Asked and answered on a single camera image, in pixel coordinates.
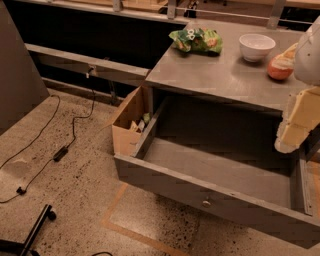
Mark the grey top drawer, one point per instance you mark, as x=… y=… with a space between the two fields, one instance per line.
x=221 y=159

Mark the red apple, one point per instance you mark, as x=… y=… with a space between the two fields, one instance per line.
x=280 y=67

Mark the white bowl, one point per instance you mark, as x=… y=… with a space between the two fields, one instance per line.
x=255 y=47

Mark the grey cabinet counter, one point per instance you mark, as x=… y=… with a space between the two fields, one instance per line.
x=228 y=75

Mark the green chip bag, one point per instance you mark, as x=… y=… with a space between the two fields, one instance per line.
x=197 y=39

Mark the cardboard box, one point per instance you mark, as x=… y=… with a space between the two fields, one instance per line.
x=125 y=123

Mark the black chair base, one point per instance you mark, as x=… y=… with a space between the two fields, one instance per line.
x=12 y=248

